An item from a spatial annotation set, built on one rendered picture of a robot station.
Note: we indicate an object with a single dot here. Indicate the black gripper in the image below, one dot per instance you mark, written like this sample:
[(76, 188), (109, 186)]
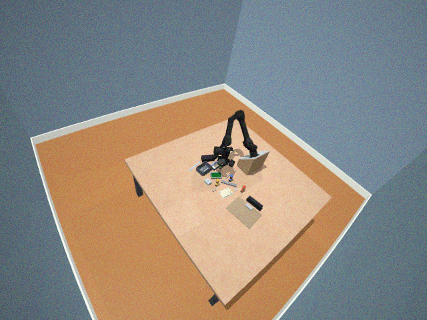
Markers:
[(230, 162)]

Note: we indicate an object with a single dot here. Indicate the blue stamp pad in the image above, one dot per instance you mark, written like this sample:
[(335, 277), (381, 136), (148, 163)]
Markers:
[(215, 165)]

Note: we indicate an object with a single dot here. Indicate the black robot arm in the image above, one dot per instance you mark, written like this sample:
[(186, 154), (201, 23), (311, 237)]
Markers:
[(227, 140)]

